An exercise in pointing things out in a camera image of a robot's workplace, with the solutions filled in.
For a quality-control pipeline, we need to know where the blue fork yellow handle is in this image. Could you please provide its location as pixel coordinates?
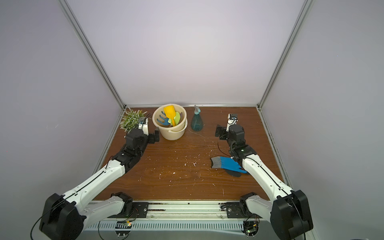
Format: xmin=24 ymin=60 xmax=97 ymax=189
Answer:
xmin=157 ymin=111 xmax=172 ymax=127

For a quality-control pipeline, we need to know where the teal spray bottle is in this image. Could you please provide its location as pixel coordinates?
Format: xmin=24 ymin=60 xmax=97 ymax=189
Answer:
xmin=191 ymin=105 xmax=204 ymax=132

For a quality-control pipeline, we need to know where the yellow plastic scoop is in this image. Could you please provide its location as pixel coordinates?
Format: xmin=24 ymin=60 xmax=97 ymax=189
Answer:
xmin=164 ymin=105 xmax=176 ymax=127

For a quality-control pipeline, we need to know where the green trowel wooden handle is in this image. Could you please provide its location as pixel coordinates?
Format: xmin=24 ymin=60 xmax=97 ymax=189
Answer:
xmin=168 ymin=112 xmax=181 ymax=127

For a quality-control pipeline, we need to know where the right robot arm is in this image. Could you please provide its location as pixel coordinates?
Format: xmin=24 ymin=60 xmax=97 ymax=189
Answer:
xmin=211 ymin=124 xmax=314 ymax=240

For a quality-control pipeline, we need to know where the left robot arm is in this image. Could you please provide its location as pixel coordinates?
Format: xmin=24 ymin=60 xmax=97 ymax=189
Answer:
xmin=35 ymin=129 xmax=160 ymax=240

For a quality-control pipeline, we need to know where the blue grey gardening glove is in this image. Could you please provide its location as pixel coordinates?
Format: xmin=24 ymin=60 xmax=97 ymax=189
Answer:
xmin=211 ymin=156 xmax=248 ymax=176

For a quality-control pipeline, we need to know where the cream plastic bucket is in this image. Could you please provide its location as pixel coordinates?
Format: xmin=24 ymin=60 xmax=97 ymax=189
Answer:
xmin=152 ymin=104 xmax=188 ymax=141

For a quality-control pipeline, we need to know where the potted green plant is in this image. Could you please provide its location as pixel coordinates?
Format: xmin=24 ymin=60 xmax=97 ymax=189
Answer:
xmin=120 ymin=108 xmax=147 ymax=133

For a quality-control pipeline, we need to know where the left controller board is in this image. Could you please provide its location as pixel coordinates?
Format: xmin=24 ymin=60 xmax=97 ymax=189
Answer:
xmin=115 ymin=221 xmax=133 ymax=240

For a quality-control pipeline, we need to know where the controller board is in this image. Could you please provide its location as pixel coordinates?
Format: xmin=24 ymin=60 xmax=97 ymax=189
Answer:
xmin=242 ymin=221 xmax=259 ymax=238
xmin=115 ymin=221 xmax=133 ymax=240

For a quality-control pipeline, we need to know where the right controller board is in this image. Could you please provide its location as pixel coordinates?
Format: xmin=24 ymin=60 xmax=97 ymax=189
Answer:
xmin=242 ymin=221 xmax=259 ymax=238

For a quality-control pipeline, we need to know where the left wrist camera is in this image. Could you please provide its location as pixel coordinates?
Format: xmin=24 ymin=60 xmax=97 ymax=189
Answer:
xmin=138 ymin=117 xmax=149 ymax=135

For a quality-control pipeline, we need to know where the aluminium mounting rail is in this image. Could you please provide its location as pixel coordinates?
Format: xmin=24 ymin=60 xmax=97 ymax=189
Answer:
xmin=83 ymin=199 xmax=311 ymax=222

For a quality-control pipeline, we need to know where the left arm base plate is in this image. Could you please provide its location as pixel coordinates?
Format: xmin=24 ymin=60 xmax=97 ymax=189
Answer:
xmin=109 ymin=202 xmax=149 ymax=219

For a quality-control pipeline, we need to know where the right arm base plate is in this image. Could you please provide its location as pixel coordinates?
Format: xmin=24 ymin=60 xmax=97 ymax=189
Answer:
xmin=220 ymin=201 xmax=271 ymax=220

